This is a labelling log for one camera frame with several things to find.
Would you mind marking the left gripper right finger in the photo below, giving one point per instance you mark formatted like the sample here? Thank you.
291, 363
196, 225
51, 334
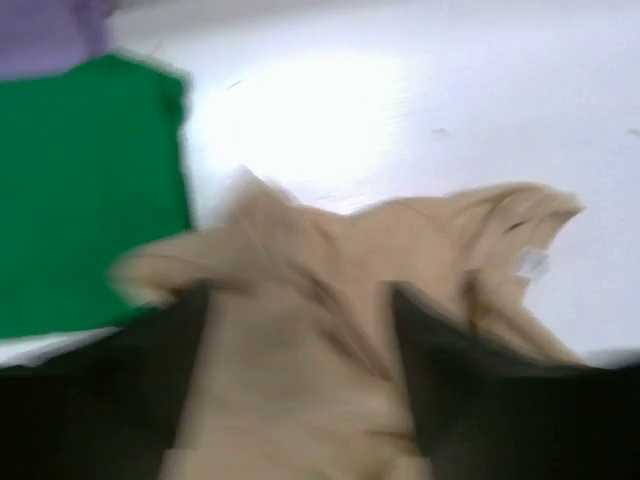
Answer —
482, 410

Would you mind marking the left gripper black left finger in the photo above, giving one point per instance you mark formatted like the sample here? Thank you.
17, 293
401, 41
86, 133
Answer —
109, 409

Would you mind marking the beige t shirt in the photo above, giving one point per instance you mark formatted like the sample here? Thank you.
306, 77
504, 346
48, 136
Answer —
298, 375

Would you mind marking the green t shirt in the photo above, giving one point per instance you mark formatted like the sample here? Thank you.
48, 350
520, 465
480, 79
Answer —
90, 169

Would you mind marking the purple t shirt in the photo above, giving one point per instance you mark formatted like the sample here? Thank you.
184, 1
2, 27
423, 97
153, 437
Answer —
49, 36

